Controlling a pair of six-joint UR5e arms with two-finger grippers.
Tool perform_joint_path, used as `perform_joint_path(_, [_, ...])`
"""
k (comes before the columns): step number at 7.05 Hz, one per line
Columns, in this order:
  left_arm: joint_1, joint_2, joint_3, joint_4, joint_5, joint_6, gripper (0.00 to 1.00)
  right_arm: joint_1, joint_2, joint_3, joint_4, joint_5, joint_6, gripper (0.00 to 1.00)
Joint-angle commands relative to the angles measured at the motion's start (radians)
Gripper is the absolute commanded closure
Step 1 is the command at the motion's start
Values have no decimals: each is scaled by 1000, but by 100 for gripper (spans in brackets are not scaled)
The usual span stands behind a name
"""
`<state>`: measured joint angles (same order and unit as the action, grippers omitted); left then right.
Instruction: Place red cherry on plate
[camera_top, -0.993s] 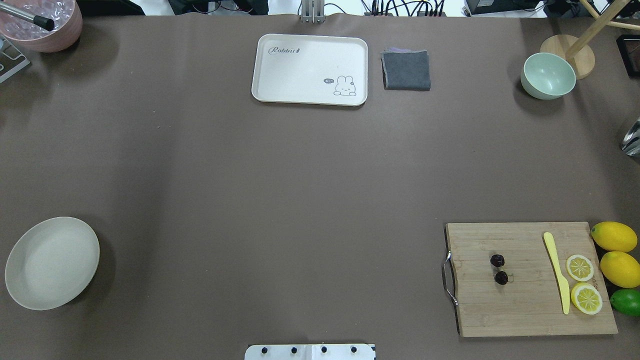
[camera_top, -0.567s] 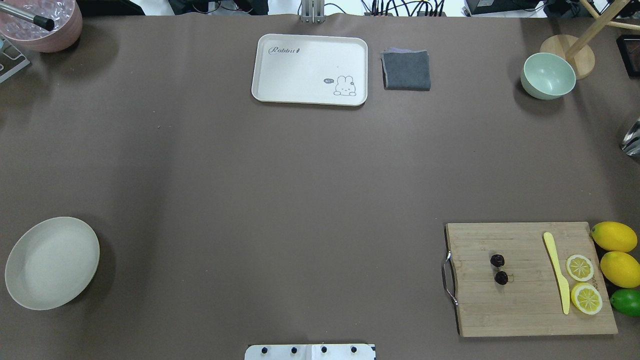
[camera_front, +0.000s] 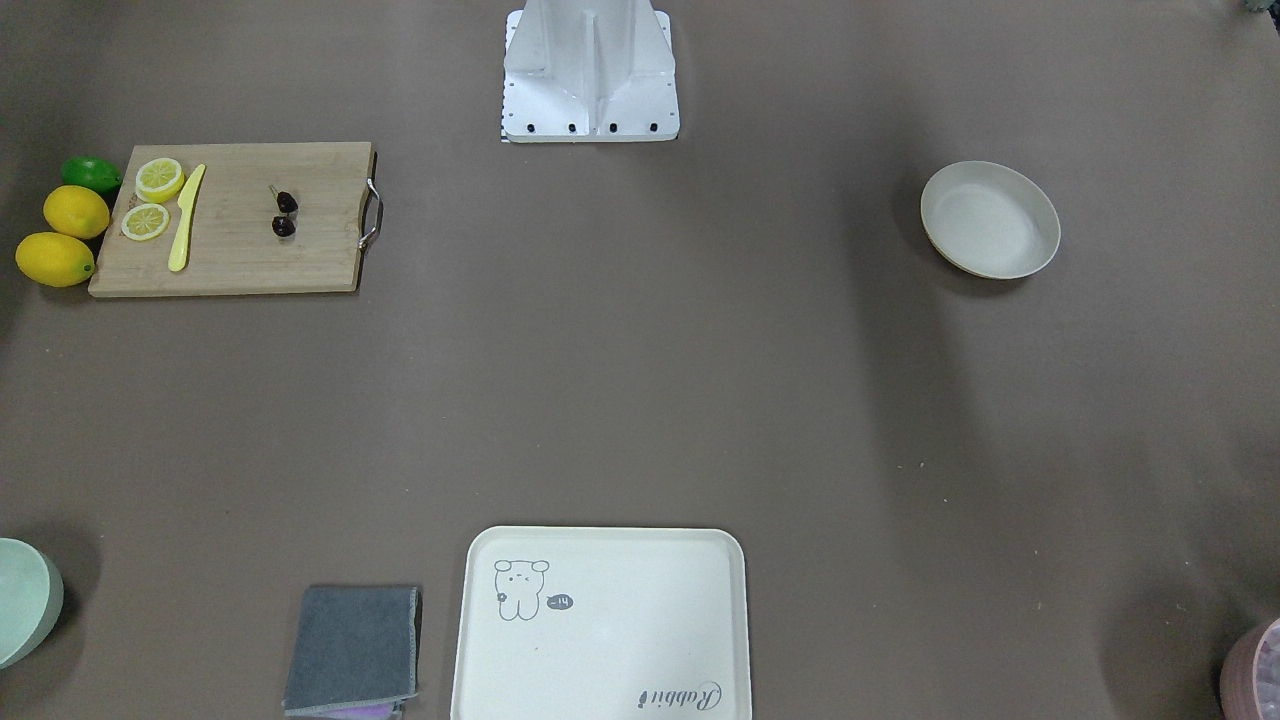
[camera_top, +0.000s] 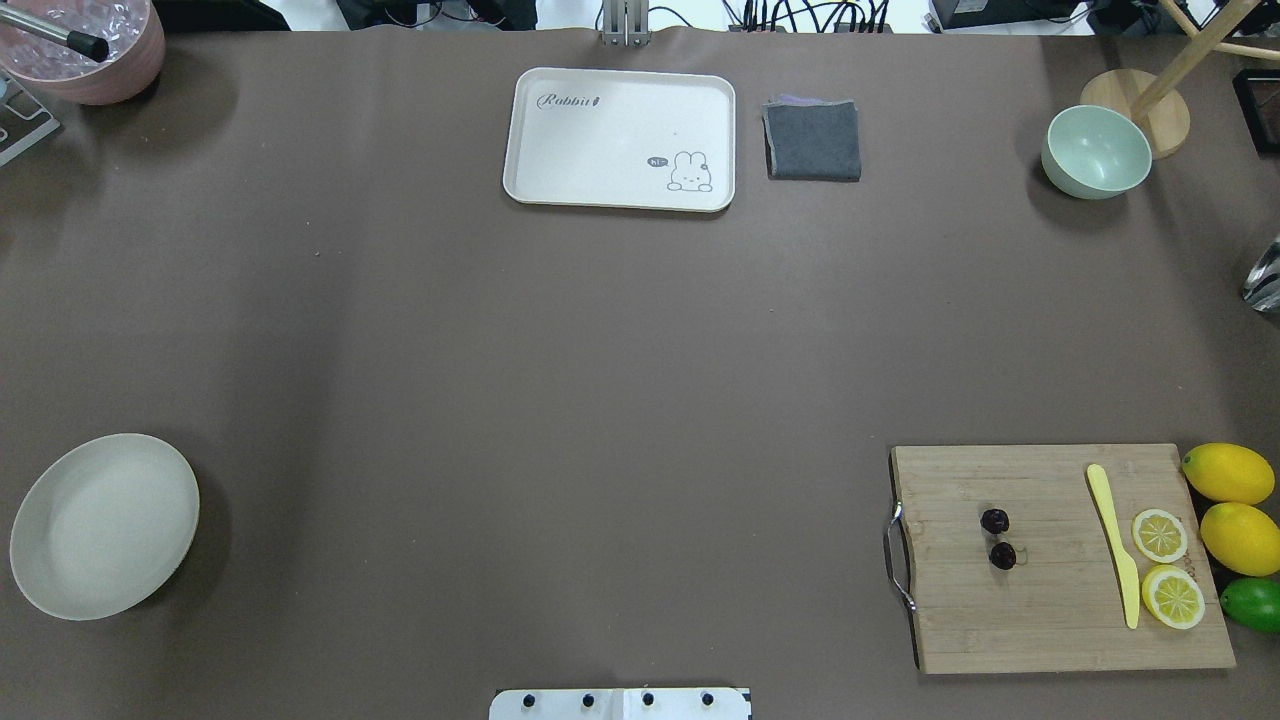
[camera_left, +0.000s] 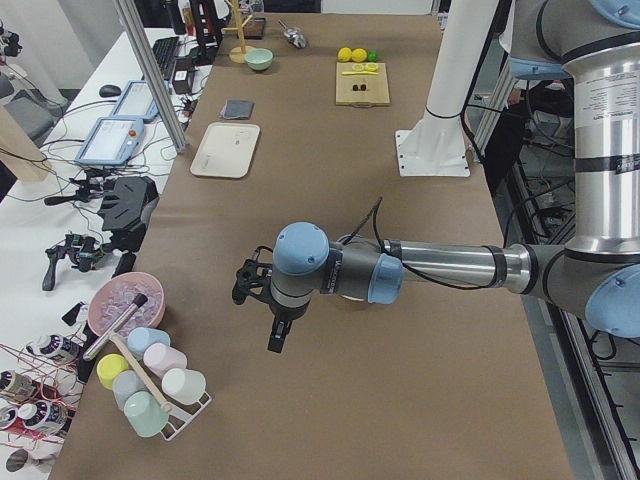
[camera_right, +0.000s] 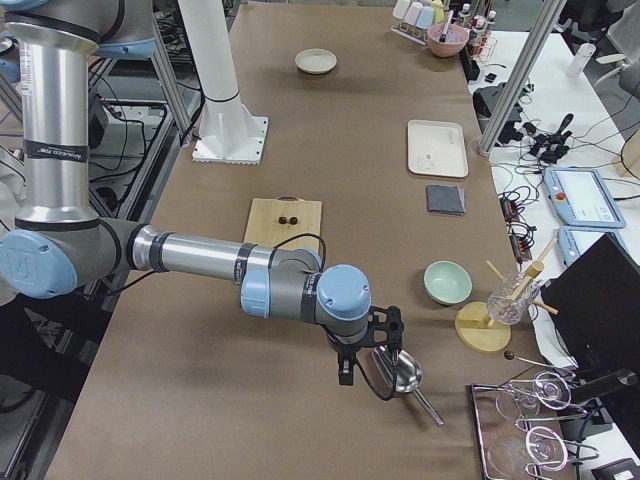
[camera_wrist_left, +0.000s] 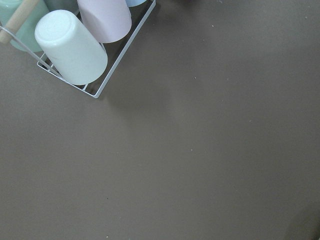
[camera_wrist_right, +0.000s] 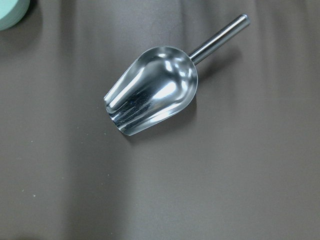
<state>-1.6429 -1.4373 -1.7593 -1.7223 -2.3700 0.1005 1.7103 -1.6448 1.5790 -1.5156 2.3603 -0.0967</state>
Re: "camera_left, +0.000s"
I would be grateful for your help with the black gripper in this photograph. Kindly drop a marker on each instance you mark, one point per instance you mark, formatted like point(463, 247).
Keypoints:
point(285, 313)

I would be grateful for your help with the beige plate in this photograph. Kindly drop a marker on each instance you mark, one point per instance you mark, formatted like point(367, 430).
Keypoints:
point(352, 298)

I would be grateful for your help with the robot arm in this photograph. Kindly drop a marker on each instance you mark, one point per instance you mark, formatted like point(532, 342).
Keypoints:
point(537, 28)
point(595, 275)

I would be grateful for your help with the cream rabbit tray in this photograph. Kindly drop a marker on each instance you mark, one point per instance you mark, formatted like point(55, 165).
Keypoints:
point(226, 150)

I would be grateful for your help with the white cup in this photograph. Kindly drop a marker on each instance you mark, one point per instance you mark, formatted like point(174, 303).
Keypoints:
point(184, 385)

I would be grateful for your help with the pink cup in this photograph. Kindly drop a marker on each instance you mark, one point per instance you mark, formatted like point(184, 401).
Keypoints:
point(160, 358)

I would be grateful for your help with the white cup rack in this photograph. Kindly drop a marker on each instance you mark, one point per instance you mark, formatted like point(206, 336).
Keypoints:
point(181, 416)

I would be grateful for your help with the wooden stick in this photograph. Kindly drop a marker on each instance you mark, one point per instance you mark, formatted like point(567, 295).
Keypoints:
point(120, 344)

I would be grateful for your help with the blue cup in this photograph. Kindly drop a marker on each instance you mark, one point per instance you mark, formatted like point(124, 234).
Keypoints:
point(141, 338)

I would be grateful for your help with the metal rod black tip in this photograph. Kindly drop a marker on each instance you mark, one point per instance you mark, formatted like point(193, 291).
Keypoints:
point(91, 352)

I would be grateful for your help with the mint green cup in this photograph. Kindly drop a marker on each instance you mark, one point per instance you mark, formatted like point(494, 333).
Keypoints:
point(145, 414)

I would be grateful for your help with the grey cup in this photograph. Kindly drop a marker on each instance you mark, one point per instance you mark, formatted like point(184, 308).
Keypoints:
point(125, 385)

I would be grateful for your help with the pink bowl with ice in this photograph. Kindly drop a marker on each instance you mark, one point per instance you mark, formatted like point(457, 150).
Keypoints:
point(116, 295)

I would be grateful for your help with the yellow cup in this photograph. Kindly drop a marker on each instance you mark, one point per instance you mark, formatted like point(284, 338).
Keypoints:
point(109, 367)

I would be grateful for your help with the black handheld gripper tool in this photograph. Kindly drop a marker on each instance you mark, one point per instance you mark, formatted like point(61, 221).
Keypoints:
point(84, 252)

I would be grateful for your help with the grey folded cloth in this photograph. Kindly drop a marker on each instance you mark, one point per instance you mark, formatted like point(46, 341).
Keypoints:
point(234, 109)

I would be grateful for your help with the teach pendant tablet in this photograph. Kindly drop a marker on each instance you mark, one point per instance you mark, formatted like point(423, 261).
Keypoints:
point(136, 100)
point(111, 141)

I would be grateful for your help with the bamboo cutting board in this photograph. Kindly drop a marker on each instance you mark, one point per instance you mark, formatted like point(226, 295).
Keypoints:
point(377, 93)

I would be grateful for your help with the mint green bowl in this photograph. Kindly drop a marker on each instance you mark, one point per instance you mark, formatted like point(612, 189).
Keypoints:
point(259, 59)

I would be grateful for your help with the wooden mug tree stand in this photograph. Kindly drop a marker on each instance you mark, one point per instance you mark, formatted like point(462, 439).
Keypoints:
point(241, 17)

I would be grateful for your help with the yellow lemon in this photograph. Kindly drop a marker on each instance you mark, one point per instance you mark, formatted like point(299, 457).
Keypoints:
point(359, 55)
point(344, 54)

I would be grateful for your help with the green lime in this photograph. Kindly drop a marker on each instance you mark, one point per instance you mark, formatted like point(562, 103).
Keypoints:
point(372, 56)

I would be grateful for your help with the metal scoop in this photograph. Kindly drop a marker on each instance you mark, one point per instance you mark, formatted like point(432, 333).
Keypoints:
point(294, 35)

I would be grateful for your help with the black computer mouse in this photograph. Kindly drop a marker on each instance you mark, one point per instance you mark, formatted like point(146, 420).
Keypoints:
point(109, 91)

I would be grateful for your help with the black keyboard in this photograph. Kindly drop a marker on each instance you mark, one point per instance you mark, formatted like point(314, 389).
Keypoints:
point(165, 52)

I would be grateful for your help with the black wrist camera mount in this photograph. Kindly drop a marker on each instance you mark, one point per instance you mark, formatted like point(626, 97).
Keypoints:
point(253, 279)

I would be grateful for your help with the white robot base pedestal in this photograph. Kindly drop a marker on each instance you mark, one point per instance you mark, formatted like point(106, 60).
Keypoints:
point(435, 146)

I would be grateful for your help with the aluminium frame post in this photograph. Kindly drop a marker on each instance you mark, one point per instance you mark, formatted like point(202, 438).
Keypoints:
point(142, 50)

